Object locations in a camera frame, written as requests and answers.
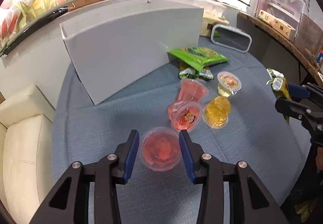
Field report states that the grey cardboard box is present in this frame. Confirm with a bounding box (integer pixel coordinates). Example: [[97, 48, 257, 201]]
[[60, 0, 204, 105]]

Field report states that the red jelly cup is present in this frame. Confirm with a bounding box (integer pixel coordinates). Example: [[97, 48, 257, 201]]
[[140, 127, 182, 172]]

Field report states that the tissue pack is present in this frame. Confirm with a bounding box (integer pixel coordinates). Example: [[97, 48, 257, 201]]
[[200, 2, 229, 37]]

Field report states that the beige printed box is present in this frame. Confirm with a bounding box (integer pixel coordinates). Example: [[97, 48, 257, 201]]
[[258, 9, 296, 41]]

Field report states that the fruit jelly cup clear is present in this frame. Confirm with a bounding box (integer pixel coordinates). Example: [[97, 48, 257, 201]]
[[217, 71, 241, 97]]

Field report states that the person's right hand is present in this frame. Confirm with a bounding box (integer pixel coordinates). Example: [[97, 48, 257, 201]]
[[316, 147, 323, 172]]

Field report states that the yellow jelly cup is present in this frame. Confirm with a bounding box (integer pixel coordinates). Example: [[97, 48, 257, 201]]
[[202, 96, 231, 129]]

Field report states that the yellow green snack packet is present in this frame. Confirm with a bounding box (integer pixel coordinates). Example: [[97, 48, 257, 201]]
[[265, 67, 294, 123]]

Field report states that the pink jelly cup upside down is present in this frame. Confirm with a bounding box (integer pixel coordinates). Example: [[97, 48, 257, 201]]
[[177, 79, 209, 102]]

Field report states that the green seaweed snack bag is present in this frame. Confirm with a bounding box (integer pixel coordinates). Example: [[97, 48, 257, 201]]
[[168, 46, 230, 71]]

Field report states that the grey rectangular container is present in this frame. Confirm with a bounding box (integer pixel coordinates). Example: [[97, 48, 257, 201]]
[[210, 24, 252, 53]]

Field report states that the cream leather sofa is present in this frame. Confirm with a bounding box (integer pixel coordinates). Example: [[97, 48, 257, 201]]
[[1, 85, 55, 223]]

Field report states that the wooden side shelf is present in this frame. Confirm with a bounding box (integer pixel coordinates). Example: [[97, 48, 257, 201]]
[[237, 11, 322, 87]]

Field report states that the pink jelly cup cartoon lid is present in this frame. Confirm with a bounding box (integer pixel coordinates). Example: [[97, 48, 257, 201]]
[[168, 101, 202, 132]]

